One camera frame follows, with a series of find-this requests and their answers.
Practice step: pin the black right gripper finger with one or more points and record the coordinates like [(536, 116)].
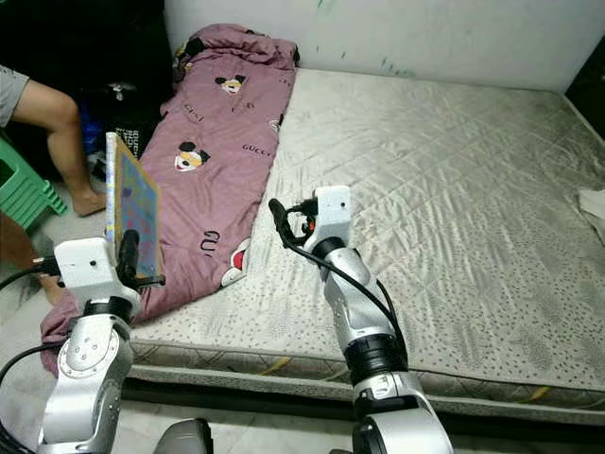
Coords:
[(281, 218)]

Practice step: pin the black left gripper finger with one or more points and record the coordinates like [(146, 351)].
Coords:
[(129, 257)]

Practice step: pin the yellow blue picture book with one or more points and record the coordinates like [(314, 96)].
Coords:
[(137, 199)]

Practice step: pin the white pillow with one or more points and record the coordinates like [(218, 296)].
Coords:
[(594, 213)]

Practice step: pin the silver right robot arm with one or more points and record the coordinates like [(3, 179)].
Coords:
[(359, 312)]

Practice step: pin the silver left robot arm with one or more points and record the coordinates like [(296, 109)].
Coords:
[(85, 378)]

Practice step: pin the green plastic stool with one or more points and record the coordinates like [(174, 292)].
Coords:
[(28, 194)]

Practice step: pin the white quilted mattress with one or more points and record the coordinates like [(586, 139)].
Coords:
[(435, 218)]

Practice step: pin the person in grey shorts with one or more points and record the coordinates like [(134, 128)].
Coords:
[(61, 123)]

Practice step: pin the silver left robot leg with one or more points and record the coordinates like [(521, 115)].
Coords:
[(184, 440)]

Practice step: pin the dark tufted headboard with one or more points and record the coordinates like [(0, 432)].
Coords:
[(591, 95)]

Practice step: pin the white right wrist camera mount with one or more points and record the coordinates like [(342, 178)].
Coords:
[(333, 210)]

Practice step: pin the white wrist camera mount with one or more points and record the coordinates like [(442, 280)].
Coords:
[(333, 210), (90, 267)]

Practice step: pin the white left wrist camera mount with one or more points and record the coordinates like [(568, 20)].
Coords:
[(90, 267)]

